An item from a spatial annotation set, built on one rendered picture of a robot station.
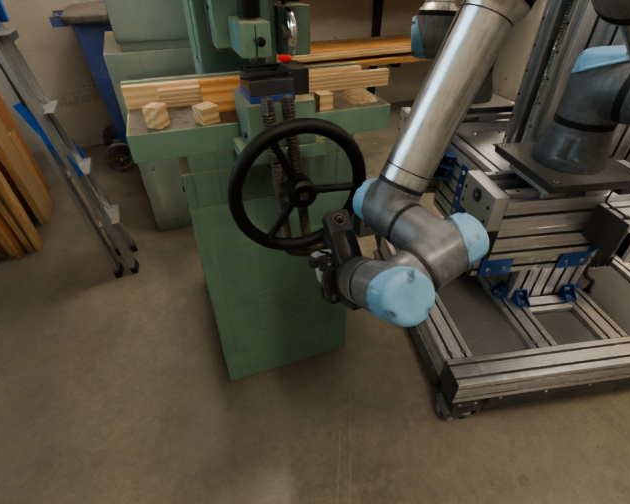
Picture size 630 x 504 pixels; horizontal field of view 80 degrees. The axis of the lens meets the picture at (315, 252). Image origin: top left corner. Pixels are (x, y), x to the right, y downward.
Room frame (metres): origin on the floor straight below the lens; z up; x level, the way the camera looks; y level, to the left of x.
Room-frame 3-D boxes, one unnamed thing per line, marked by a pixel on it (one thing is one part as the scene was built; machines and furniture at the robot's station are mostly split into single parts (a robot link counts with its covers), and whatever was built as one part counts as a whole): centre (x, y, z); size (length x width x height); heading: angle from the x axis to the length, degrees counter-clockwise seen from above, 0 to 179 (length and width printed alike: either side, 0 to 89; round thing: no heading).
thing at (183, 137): (0.89, 0.12, 0.87); 0.61 x 0.30 x 0.06; 110
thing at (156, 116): (0.79, 0.33, 0.92); 0.04 x 0.03 x 0.04; 167
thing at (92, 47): (2.69, 1.24, 0.48); 0.64 x 0.54 x 0.97; 116
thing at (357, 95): (0.99, -0.11, 0.91); 0.10 x 0.07 x 0.02; 20
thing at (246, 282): (1.10, 0.19, 0.36); 0.58 x 0.45 x 0.71; 20
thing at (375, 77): (1.01, 0.08, 0.92); 0.60 x 0.02 x 0.04; 110
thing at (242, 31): (1.01, 0.15, 1.03); 0.14 x 0.07 x 0.09; 20
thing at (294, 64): (0.81, 0.08, 0.99); 0.13 x 0.11 x 0.06; 110
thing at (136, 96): (1.01, 0.16, 0.93); 0.60 x 0.02 x 0.05; 110
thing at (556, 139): (0.80, -0.57, 0.87); 0.15 x 0.15 x 0.10
